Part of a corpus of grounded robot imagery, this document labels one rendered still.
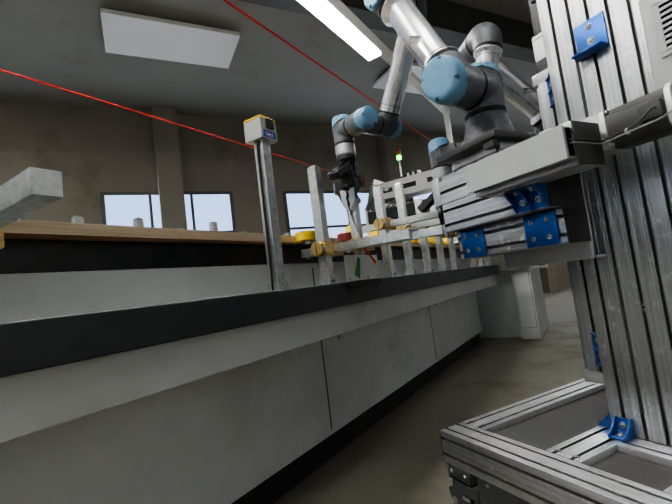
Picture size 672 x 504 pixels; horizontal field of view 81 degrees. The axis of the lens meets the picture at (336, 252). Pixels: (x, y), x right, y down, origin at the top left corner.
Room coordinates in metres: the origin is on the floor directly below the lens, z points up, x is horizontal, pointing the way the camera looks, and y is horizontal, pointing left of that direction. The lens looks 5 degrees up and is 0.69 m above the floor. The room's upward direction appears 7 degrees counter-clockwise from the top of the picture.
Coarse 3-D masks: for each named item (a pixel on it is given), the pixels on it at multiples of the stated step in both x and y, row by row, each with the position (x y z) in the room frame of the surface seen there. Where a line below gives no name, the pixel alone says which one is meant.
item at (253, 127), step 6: (246, 120) 1.16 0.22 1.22; (252, 120) 1.14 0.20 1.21; (258, 120) 1.13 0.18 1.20; (264, 120) 1.14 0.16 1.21; (246, 126) 1.16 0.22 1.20; (252, 126) 1.14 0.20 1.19; (258, 126) 1.13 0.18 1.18; (264, 126) 1.14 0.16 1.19; (246, 132) 1.16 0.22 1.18; (252, 132) 1.14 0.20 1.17; (258, 132) 1.13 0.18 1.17; (246, 138) 1.16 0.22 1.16; (252, 138) 1.15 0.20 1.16; (258, 138) 1.14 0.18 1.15; (264, 138) 1.14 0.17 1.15; (270, 138) 1.16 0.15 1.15; (276, 138) 1.18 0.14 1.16; (252, 144) 1.18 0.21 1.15; (270, 144) 1.19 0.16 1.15
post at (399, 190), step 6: (396, 186) 2.01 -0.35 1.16; (402, 186) 2.02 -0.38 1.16; (396, 192) 2.01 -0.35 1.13; (402, 192) 2.01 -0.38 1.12; (396, 198) 2.02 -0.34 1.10; (402, 198) 2.00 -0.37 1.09; (402, 204) 2.00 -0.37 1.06; (402, 210) 2.00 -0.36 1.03; (402, 216) 2.01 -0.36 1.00; (408, 246) 2.00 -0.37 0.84; (408, 252) 2.00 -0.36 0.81; (408, 258) 2.01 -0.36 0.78; (408, 264) 2.01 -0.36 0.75; (408, 270) 2.01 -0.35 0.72
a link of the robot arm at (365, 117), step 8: (360, 112) 1.31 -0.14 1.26; (368, 112) 1.31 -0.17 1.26; (376, 112) 1.34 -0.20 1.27; (344, 120) 1.38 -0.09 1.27; (352, 120) 1.34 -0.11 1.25; (360, 120) 1.31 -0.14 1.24; (368, 120) 1.31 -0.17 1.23; (376, 120) 1.33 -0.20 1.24; (344, 128) 1.38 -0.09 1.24; (352, 128) 1.35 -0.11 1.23; (360, 128) 1.34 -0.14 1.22; (368, 128) 1.34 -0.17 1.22; (376, 128) 1.37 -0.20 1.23; (352, 136) 1.40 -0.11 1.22
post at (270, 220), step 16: (256, 144) 1.15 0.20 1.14; (256, 160) 1.17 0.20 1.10; (272, 176) 1.17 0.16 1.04; (272, 192) 1.17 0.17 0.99; (272, 208) 1.16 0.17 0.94; (272, 224) 1.15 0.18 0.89; (272, 240) 1.15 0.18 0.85; (272, 256) 1.16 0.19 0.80; (272, 272) 1.16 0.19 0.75; (272, 288) 1.15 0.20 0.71; (288, 288) 1.18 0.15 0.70
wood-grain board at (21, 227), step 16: (16, 224) 0.76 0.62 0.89; (32, 224) 0.79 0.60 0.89; (48, 224) 0.81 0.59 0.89; (64, 224) 0.84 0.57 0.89; (80, 224) 0.86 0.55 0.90; (96, 224) 0.89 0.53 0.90; (96, 240) 0.94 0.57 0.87; (112, 240) 0.97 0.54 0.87; (128, 240) 1.00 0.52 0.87; (144, 240) 1.03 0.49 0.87; (160, 240) 1.06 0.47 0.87; (176, 240) 1.09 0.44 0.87; (192, 240) 1.13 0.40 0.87; (208, 240) 1.16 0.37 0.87; (224, 240) 1.20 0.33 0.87; (240, 240) 1.26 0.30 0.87; (256, 240) 1.32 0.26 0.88; (288, 240) 1.46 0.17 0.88
